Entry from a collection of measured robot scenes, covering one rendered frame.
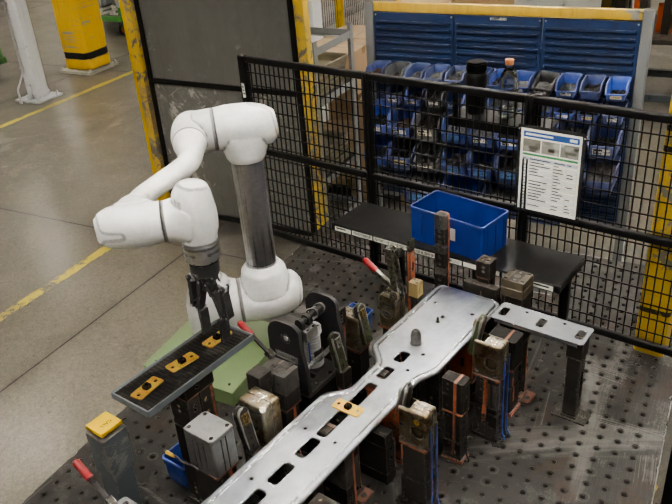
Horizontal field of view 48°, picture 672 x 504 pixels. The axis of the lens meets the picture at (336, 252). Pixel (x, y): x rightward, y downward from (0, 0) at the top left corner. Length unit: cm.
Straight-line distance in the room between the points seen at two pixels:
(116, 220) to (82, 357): 243
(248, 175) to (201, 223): 59
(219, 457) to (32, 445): 200
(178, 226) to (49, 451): 205
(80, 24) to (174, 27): 492
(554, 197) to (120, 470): 158
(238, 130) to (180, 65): 248
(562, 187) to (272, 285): 100
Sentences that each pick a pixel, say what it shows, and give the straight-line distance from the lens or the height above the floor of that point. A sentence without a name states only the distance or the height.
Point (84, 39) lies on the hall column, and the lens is 963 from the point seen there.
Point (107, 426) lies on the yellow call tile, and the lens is 187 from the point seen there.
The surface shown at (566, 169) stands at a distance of 256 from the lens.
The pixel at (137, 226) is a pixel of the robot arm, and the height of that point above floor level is 154.
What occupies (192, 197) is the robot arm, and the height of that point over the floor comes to 159.
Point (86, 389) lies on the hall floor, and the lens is 400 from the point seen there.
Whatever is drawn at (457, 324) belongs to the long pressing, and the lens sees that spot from 233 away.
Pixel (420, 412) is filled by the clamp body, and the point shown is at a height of 105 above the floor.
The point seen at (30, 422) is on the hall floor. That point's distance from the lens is 392.
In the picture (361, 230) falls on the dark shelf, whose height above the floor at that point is 103.
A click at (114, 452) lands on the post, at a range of 190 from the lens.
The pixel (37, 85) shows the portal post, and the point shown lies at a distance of 890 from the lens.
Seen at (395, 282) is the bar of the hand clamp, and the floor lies 111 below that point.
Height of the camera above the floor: 232
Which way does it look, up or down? 29 degrees down
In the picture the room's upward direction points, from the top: 4 degrees counter-clockwise
